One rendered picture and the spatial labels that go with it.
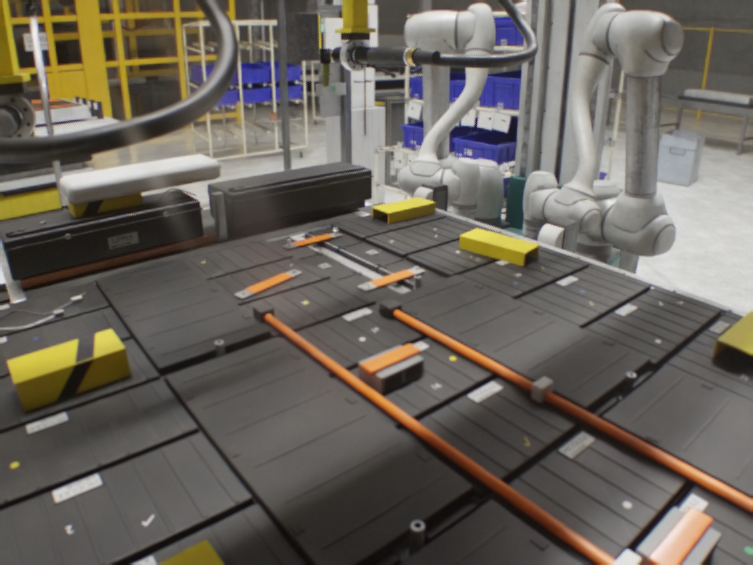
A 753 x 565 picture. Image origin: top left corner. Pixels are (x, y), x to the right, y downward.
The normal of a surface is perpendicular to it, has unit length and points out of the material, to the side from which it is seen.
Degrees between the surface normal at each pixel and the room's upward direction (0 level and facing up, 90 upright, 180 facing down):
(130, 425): 0
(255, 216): 90
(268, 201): 90
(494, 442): 0
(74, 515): 0
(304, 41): 90
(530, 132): 90
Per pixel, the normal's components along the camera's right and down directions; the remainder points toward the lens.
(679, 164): -0.64, 0.31
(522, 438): 0.00, -0.91
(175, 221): 0.62, 0.32
